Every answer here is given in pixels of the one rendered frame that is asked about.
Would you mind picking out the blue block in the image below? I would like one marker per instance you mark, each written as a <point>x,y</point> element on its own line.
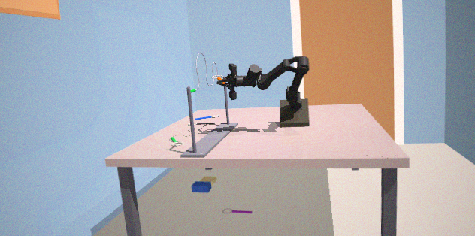
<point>201,186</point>

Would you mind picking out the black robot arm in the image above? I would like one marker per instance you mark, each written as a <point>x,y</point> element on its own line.
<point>293,96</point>

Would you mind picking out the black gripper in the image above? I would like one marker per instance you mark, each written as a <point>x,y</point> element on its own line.
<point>235,81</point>

